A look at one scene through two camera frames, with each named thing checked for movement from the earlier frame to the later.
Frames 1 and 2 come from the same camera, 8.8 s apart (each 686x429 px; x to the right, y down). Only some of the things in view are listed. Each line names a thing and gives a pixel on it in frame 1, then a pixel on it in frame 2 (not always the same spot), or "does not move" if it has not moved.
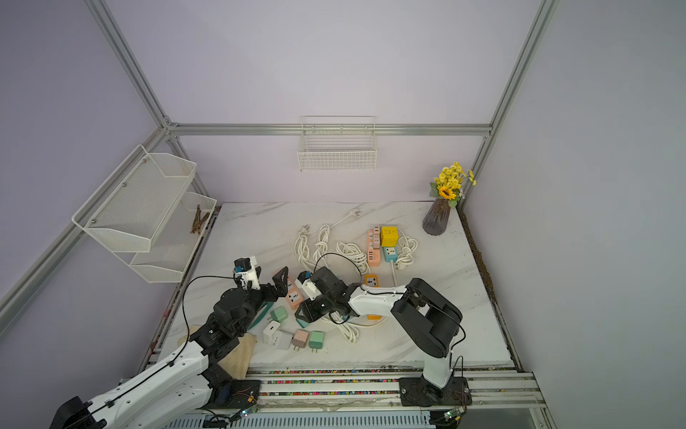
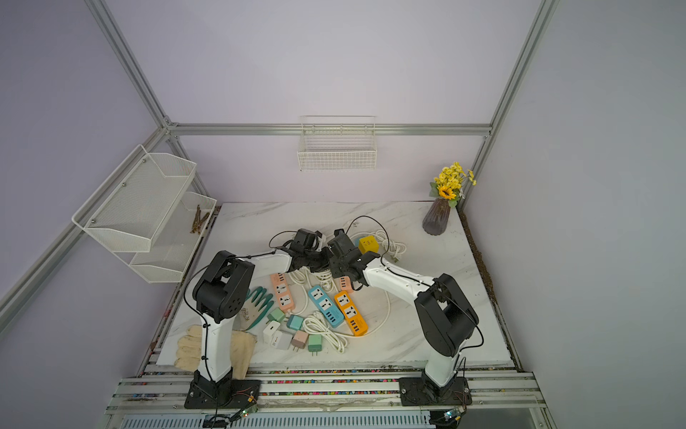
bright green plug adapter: (316, 340) does not move
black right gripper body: (320, 307) → (338, 267)
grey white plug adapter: (281, 340) does not move
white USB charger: (269, 332) does not move
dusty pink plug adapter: (299, 339) does not move
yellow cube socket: (389, 236) → (369, 244)
